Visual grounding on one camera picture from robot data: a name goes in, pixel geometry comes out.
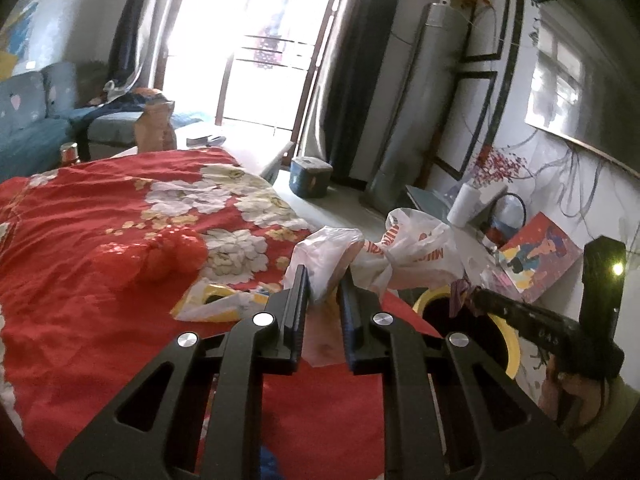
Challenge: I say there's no glass balcony door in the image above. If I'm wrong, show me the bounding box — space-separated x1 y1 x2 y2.
155 0 352 137

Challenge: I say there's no yellow white plastic bag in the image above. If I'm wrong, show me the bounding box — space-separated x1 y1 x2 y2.
171 279 282 322

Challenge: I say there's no person's right forearm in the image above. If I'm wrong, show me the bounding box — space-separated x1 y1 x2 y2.
575 375 640 471

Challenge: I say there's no colourful map poster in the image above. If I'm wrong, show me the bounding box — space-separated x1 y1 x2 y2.
0 0 42 69

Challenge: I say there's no black wall frame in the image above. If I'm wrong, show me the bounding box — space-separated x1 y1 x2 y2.
432 71 499 182
460 0 512 64

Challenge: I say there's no red picture book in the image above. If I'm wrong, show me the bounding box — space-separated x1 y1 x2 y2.
497 210 586 304

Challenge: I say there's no basket with black handle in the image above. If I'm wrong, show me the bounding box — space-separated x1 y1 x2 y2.
482 192 527 252

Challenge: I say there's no blue sofa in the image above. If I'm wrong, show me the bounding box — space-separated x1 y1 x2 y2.
0 60 211 181

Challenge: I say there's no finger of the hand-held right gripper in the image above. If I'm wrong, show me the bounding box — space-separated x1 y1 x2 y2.
472 287 532 332

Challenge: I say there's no blue storage stool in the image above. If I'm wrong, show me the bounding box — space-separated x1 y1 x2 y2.
290 156 334 200

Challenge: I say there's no person's right hand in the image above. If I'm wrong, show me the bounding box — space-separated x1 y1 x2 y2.
542 355 608 427

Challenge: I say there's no dark blue quilt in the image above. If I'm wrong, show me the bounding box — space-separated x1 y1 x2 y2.
70 89 202 127

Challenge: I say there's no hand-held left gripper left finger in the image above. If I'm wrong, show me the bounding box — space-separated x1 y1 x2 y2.
55 264 311 480

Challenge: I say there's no blue crumpled cloth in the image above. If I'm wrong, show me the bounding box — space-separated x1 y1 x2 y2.
257 447 281 480

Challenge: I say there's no brown paper bag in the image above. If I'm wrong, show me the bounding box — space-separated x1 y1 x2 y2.
134 101 177 152

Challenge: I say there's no white coffee table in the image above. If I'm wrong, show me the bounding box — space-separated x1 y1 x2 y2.
115 125 297 187

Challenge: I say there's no wall television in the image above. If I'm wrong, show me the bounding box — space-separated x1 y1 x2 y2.
525 0 640 179

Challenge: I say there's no white plastic bag orange print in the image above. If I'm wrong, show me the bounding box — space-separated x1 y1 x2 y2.
292 207 459 367

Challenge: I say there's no red mesh net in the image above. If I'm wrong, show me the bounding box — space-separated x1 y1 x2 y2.
122 227 209 287

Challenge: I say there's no purple foil candy wrapper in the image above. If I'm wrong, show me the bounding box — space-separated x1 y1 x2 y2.
450 280 482 319

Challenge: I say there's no yellow round bin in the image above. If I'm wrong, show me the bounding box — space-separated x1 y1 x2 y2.
412 287 522 382

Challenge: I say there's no hanging laundry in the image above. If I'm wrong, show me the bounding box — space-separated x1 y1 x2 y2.
255 0 292 69

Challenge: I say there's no white vase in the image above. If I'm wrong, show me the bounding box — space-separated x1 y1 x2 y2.
446 182 481 229

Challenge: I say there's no red floral blanket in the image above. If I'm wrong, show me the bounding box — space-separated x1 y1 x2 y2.
0 147 451 480

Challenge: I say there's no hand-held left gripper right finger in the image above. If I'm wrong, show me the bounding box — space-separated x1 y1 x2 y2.
338 275 587 480

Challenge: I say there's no dark grey curtain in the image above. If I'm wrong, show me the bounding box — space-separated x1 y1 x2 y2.
300 0 417 187
107 0 192 92

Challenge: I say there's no tangle of cables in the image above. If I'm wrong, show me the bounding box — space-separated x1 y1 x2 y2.
530 140 640 242

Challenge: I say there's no grey standing air conditioner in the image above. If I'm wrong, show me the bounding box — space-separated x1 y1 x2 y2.
365 0 474 212

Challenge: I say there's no grey TV cabinet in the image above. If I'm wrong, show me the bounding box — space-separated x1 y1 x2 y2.
405 184 501 261

